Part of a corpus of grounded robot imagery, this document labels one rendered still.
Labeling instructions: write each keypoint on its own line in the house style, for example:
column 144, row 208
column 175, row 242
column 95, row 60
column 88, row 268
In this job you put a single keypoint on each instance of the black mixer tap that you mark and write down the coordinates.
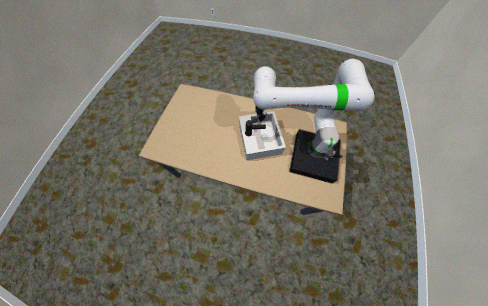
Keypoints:
column 249, row 127

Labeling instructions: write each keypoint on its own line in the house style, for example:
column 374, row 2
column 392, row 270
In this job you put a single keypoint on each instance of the grey square basin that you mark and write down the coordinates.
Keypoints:
column 263, row 142

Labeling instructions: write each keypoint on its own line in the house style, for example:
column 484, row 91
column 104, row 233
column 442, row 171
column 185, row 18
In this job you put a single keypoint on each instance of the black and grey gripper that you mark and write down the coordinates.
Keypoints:
column 260, row 115

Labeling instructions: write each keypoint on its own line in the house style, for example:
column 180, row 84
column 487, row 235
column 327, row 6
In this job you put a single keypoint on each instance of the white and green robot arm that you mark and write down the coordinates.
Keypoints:
column 356, row 96

